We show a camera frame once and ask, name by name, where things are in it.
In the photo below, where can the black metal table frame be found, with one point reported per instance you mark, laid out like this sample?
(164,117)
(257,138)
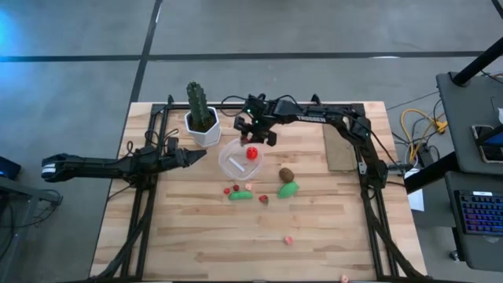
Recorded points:
(184,106)

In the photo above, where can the white hexagonal plant pot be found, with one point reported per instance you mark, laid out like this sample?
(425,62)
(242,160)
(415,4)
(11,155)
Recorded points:
(204,137)

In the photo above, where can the black caster wheel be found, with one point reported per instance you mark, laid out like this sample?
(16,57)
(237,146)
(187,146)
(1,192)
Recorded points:
(454,255)

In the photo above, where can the dark gray cart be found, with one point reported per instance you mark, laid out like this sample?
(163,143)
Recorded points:
(471,251)

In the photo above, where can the black smartphone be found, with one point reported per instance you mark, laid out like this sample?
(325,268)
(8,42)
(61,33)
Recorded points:
(487,147)

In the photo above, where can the black device with blue light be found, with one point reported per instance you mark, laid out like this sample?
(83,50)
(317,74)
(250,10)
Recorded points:
(8,168)

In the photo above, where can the black round pole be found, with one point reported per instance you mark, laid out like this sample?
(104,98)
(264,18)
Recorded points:
(475,65)

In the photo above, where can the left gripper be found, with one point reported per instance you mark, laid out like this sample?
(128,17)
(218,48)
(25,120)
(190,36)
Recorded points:
(171,160)

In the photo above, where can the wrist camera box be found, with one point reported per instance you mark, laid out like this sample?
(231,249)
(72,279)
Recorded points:
(254,103)
(173,144)

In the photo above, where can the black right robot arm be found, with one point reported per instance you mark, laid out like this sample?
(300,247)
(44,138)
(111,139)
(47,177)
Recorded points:
(314,114)

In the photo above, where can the brown rectangular mat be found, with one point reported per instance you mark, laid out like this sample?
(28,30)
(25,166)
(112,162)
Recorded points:
(338,151)

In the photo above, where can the black slanted bar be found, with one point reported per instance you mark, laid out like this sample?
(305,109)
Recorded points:
(430,173)

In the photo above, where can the green cactus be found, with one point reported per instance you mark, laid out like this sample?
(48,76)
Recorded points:
(197,104)

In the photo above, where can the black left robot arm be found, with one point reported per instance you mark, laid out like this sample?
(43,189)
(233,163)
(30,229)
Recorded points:
(98,167)

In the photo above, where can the red toy strawberry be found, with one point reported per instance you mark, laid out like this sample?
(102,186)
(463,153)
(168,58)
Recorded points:
(263,199)

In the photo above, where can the small red toy berry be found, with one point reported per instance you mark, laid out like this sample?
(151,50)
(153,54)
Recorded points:
(236,188)
(226,191)

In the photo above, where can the brown toy kiwi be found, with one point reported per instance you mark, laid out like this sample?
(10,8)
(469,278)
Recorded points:
(286,175)

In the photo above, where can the red toy tomato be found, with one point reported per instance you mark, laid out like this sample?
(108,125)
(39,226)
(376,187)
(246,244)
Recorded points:
(252,153)

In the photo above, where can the clear plastic tupperware container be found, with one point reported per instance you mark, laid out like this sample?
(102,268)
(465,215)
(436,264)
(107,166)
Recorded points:
(230,155)

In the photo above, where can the gray desk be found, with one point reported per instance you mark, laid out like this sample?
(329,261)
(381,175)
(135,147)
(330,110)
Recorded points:
(460,118)

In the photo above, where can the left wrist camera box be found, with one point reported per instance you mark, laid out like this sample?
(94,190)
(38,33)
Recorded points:
(173,144)

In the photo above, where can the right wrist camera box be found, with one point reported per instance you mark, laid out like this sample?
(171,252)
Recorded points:
(254,103)

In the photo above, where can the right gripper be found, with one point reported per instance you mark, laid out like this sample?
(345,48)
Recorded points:
(269,116)

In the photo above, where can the green toy avocado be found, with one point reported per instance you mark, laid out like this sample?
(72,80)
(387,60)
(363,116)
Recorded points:
(288,190)

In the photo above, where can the green toy cucumber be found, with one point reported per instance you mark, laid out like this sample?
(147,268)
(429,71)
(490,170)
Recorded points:
(240,195)

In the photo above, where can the black power strip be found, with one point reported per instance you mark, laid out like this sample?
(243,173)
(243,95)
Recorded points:
(424,154)

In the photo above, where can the white paper sheet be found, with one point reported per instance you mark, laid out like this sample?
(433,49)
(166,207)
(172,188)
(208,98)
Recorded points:
(415,200)

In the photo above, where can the blue backlit laptop keyboard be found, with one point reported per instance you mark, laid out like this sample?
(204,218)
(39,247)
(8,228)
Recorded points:
(481,214)

